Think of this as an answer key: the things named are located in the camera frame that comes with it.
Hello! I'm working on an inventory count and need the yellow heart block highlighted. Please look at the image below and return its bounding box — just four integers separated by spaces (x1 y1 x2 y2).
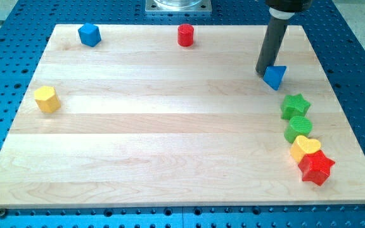
290 135 321 163

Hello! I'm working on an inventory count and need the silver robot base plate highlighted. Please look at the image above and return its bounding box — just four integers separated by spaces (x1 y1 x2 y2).
144 0 212 13

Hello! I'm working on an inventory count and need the green cylinder block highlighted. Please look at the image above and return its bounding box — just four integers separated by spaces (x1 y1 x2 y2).
284 116 312 143

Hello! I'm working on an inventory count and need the red star block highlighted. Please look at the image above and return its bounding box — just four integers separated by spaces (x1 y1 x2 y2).
298 150 335 186

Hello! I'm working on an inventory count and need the black tool mount with white ring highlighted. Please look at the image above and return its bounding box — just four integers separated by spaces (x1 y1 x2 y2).
265 0 313 20

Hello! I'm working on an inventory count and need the green star block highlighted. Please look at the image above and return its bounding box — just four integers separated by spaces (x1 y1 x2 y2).
280 94 311 120

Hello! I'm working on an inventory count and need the red cylinder block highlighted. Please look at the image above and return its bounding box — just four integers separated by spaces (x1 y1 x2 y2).
177 23 195 47

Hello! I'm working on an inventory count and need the yellow hexagon block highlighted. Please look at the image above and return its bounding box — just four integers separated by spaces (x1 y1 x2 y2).
34 85 61 113

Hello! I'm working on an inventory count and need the light wooden board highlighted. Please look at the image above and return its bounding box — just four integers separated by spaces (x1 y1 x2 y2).
0 24 365 208

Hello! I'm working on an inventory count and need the blue cube block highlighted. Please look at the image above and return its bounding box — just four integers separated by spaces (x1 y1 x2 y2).
78 23 101 47

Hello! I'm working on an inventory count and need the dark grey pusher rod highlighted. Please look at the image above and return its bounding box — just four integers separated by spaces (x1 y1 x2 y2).
255 16 288 77

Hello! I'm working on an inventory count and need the blue triangle block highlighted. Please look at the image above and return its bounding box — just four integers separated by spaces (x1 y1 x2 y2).
263 66 287 91

